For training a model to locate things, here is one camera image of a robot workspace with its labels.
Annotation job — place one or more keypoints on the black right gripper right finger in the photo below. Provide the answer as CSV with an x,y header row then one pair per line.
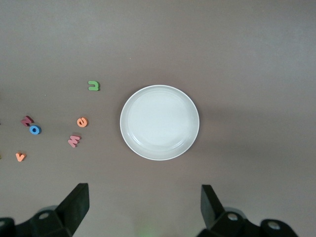
x,y
213,214

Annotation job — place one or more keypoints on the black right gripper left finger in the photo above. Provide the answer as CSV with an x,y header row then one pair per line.
x,y
74,209

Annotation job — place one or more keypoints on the orange foam letter e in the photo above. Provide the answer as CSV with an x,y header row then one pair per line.
x,y
82,122

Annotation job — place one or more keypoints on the green foam letter u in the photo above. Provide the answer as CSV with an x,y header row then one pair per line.
x,y
98,85

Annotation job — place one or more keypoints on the pink foam letter w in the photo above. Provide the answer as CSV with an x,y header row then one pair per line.
x,y
74,141

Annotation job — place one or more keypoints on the orange foam letter v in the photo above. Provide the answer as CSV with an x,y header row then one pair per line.
x,y
20,159

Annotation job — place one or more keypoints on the blue foam letter o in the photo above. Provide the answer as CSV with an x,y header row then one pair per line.
x,y
31,129

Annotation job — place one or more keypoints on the dark red foam letter z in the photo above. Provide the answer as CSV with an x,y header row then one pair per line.
x,y
27,121

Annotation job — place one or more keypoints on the beige round plate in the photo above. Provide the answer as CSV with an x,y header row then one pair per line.
x,y
159,122

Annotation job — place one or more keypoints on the brown table cover sheet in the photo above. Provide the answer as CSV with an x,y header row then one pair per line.
x,y
247,74

